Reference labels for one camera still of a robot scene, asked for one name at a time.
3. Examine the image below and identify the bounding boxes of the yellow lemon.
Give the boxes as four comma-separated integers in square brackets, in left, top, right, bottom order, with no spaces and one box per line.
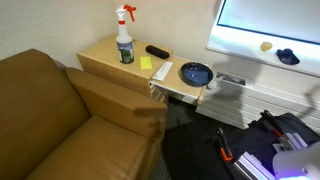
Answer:
[260,42,273,51]

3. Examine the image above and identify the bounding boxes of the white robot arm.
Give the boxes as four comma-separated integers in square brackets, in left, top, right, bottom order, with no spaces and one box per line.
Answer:
[272,142,320,180]

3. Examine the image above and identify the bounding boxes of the light wood nightstand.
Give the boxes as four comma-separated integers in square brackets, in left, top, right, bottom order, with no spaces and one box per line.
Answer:
[77,35,205,105]

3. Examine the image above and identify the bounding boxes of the dark blue object on windowsill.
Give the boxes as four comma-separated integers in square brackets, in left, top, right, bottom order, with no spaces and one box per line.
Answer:
[276,48,300,65]

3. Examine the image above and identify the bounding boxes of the yellow sponge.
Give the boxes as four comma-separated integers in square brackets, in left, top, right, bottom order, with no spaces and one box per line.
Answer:
[140,56,152,69]

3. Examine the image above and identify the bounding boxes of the dark blue bowl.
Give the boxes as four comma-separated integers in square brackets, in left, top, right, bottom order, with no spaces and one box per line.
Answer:
[179,62,213,87]

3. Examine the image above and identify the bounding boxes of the white spray bottle red trigger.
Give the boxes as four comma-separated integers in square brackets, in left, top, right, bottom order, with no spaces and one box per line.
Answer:
[116,4,136,64]

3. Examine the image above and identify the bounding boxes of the sticker label on heater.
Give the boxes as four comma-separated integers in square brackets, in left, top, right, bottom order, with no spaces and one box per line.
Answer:
[216,72,246,86]

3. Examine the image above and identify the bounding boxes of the brown leather armchair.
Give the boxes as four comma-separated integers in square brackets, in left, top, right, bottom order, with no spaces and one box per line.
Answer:
[0,49,167,180]

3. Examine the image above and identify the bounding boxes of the orange handled clamp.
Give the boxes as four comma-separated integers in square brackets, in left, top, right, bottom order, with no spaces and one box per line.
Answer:
[217,127,233,162]

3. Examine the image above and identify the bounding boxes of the aluminium extrusion rail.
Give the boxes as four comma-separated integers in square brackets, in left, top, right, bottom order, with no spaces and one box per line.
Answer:
[233,133,308,180]

